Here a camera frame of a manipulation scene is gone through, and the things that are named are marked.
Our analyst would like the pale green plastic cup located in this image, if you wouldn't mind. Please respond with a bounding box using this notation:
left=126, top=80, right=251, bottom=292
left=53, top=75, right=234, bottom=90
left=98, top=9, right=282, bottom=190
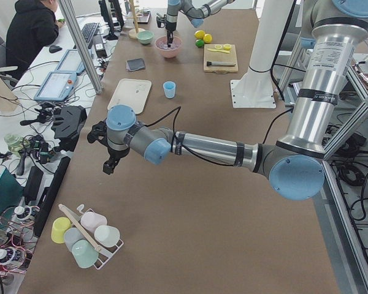
left=94, top=225, right=120, bottom=247

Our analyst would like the black foam bar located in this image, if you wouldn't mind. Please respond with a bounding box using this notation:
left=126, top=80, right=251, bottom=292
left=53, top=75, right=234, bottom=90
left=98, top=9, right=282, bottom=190
left=33, top=156, right=71, bottom=238

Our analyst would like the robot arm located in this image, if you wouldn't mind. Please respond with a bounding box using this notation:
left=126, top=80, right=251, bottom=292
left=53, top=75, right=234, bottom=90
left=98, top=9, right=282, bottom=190
left=164, top=0, right=234, bottom=48
left=102, top=1, right=368, bottom=200

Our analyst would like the wooden glass stand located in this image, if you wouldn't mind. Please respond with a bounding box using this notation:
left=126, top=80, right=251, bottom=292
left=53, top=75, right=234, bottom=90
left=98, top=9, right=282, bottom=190
left=128, top=0, right=145, bottom=39

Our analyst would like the copper wire bottle rack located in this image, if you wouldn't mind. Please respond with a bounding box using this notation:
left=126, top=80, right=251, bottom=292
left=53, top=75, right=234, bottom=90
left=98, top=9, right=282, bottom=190
left=0, top=205, right=40, bottom=275

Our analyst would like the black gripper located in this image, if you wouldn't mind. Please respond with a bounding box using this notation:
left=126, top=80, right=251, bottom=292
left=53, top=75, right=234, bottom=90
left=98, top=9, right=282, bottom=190
left=166, top=21, right=175, bottom=47
left=102, top=145, right=130, bottom=175

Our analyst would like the black computer mouse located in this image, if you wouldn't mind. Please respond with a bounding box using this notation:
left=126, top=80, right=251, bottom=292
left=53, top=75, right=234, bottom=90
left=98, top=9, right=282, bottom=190
left=48, top=45, right=63, bottom=53

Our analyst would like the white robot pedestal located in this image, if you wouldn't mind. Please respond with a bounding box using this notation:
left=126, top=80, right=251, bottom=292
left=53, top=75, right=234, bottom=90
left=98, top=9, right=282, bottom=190
left=231, top=0, right=296, bottom=108

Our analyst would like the yellow plastic knife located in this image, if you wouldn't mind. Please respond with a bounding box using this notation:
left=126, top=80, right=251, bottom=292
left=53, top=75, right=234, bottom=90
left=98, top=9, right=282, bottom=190
left=207, top=48, right=230, bottom=54

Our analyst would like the wooden cutting board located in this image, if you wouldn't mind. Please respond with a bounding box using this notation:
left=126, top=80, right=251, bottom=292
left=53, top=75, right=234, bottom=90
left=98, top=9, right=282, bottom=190
left=203, top=44, right=239, bottom=74

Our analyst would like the grey plastic cup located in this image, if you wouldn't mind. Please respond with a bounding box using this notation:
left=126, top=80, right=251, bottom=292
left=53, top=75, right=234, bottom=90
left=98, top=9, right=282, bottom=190
left=64, top=227, right=84, bottom=252

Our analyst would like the yellow lemon near board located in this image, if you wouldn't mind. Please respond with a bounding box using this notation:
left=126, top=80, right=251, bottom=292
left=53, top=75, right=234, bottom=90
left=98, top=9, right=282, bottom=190
left=202, top=34, right=213, bottom=44

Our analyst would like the blue teach pendant far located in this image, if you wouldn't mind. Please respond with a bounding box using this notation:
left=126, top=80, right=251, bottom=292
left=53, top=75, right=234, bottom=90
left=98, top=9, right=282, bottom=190
left=56, top=49, right=85, bottom=75

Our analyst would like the yellow plastic cup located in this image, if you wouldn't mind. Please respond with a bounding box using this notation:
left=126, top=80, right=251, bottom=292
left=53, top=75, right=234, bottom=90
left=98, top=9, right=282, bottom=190
left=51, top=217, right=72, bottom=244

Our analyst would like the lemon slice lower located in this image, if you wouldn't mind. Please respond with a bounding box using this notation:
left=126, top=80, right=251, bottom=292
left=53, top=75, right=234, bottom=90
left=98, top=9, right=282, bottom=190
left=223, top=43, right=232, bottom=50

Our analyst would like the green lime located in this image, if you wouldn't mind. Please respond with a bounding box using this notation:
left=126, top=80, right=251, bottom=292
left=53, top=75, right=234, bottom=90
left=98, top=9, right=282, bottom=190
left=195, top=39, right=204, bottom=48

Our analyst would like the grey folded cloth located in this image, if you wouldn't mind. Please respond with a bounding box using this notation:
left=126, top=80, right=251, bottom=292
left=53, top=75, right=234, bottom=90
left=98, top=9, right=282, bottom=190
left=126, top=58, right=145, bottom=72

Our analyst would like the mint green bowl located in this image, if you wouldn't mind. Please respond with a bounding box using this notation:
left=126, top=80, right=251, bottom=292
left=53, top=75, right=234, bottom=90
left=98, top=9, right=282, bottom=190
left=137, top=30, right=154, bottom=45

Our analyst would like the person in black hoodie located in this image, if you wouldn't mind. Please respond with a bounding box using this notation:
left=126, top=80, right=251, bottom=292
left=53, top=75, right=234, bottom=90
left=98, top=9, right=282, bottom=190
left=6, top=0, right=63, bottom=80

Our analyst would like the light blue plastic cup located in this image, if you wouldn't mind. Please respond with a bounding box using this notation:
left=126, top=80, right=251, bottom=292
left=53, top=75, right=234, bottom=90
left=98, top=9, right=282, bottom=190
left=163, top=81, right=176, bottom=99

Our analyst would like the black keyboard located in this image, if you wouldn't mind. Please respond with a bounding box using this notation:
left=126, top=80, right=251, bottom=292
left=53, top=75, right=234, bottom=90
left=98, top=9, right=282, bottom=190
left=81, top=23, right=99, bottom=49

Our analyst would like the pink bowl of ice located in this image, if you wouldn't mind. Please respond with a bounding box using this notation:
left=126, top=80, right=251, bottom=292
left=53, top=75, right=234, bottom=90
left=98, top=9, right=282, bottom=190
left=155, top=36, right=182, bottom=59

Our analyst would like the white wire cup rack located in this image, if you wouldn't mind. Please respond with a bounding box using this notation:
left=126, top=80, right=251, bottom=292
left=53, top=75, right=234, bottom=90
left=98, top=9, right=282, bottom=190
left=77, top=204, right=124, bottom=270

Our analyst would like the blue teach pendant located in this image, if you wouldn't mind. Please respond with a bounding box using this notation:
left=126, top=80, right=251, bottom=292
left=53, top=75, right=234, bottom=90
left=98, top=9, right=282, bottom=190
left=34, top=70, right=77, bottom=102
left=56, top=49, right=85, bottom=75

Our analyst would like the pink plastic cup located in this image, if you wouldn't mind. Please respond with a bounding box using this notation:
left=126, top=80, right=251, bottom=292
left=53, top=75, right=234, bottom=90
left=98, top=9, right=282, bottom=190
left=80, top=211, right=107, bottom=233

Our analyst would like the blue teach pendant near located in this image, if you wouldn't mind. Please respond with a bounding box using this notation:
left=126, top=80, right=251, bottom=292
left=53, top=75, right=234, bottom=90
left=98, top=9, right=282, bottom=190
left=34, top=70, right=77, bottom=102

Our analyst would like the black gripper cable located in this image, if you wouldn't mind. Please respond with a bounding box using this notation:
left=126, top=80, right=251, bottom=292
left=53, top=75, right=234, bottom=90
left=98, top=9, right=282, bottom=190
left=145, top=106, right=295, bottom=168

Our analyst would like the teal plastic cup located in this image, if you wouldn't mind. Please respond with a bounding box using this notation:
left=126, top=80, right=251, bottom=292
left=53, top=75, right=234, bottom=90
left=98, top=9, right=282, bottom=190
left=71, top=239, right=99, bottom=269

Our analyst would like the cream rabbit tray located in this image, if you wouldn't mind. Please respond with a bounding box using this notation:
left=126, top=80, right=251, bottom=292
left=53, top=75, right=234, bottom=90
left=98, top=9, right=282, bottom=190
left=107, top=78, right=152, bottom=115

